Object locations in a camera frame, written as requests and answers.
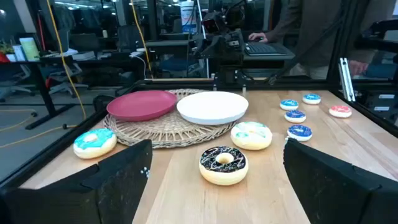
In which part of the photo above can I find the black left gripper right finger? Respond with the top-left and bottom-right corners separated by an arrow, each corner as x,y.
282,138 -> 398,224

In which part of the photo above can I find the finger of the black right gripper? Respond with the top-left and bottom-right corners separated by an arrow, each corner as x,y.
194,37 -> 215,58
225,30 -> 245,57

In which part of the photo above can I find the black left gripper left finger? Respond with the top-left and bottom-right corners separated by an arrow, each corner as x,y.
0,139 -> 153,224

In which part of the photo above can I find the large turquoise iced donut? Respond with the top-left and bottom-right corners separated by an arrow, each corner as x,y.
73,128 -> 118,160

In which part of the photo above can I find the small pink donut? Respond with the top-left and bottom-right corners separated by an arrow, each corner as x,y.
328,105 -> 353,119

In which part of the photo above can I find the small dark blue donut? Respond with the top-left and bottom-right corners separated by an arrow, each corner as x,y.
286,124 -> 313,142
284,110 -> 307,124

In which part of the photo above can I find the small light blue donut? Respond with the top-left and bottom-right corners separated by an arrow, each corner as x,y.
302,93 -> 322,105
279,99 -> 300,111

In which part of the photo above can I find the large white green iced donut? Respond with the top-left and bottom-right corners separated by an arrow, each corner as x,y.
230,121 -> 274,151

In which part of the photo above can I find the large chocolate iced donut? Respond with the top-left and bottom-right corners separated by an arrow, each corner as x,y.
198,146 -> 249,187

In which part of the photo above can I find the black keyboard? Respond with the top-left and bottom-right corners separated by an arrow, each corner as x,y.
244,42 -> 289,57

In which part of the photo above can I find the white blue banner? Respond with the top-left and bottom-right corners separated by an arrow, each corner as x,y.
180,0 -> 198,34

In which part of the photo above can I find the white plate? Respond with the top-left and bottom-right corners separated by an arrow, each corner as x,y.
176,91 -> 249,126

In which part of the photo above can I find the black office chair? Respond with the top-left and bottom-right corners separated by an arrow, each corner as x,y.
116,24 -> 146,54

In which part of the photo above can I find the person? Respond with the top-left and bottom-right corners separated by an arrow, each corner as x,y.
248,0 -> 398,80

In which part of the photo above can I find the red plate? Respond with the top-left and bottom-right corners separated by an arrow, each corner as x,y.
106,90 -> 178,122

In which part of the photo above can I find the black office desk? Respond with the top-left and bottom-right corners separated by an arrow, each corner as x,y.
0,54 -> 147,131

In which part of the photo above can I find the green white card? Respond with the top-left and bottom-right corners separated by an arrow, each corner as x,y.
18,37 -> 40,62

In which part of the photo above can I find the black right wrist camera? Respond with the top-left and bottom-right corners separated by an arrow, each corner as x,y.
201,11 -> 228,34

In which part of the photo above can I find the yellow cable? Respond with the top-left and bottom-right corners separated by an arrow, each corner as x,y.
0,0 -> 88,149
129,0 -> 154,79

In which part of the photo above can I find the silver metal bracket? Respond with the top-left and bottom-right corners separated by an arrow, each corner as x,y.
338,57 -> 356,103

